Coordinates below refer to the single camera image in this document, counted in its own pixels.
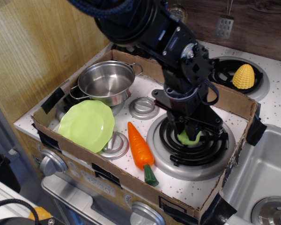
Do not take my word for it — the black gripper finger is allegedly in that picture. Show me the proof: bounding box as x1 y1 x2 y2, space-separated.
167 116 185 135
185 120 201 142

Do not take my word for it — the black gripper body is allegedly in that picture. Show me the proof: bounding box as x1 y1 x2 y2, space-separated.
152 87 223 136

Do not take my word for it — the light green toy broccoli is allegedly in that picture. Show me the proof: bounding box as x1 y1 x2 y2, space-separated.
177 130 202 145

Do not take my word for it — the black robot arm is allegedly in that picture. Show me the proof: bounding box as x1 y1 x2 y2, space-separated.
71 0 223 140

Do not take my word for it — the front right black burner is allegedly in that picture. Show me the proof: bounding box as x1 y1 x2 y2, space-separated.
147 115 236 181

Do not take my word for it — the silver centre stove knob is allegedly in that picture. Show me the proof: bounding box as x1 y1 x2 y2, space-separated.
129 97 160 120

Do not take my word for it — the silver stove knob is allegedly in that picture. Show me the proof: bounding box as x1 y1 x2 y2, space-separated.
98 132 129 160
129 97 160 120

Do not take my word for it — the orange toy carrot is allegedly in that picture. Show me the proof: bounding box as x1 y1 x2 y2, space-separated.
127 122 159 187

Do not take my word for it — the back right black burner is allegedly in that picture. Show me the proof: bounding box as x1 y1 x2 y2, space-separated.
209 56 270 102

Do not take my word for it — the yellow toy corn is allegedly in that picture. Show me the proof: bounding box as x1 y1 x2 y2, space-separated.
232 64 255 90

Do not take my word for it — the silver front stove knob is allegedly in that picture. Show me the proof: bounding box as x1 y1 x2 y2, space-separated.
98 132 129 160

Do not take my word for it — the back left black burner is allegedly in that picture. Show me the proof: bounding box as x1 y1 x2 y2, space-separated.
111 44 154 60

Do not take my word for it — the stainless steel pot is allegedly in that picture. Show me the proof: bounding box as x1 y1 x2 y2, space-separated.
69 60 143 107

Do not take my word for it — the grey toy sink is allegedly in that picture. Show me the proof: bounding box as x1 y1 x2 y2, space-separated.
223 125 281 225

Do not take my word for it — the light green plastic plate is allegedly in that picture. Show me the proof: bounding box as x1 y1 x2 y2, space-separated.
58 100 115 153

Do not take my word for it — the hanging metal spatula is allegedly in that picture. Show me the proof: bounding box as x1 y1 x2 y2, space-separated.
214 0 234 40

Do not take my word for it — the silver right oven knob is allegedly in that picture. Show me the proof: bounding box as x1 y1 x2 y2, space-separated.
130 201 165 225

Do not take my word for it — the silver oven knob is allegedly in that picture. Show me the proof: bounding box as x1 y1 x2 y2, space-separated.
130 201 165 225
40 149 68 176

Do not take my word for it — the hanging round metal strainer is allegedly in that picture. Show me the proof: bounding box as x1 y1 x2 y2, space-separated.
168 3 188 23

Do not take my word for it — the silver sink drain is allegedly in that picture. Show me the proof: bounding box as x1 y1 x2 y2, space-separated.
251 196 281 225

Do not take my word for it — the brown cardboard fence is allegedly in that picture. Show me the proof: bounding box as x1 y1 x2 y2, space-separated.
32 50 259 225

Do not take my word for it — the silver left oven knob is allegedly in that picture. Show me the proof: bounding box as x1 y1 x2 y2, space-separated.
40 149 68 176

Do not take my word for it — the yellow object bottom left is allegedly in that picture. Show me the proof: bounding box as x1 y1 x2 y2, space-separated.
28 207 52 221

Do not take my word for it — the silver oven door handle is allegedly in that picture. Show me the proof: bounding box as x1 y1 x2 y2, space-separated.
42 175 121 225

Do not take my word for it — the black cable bottom left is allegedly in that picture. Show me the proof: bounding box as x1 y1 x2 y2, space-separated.
0 198 40 225

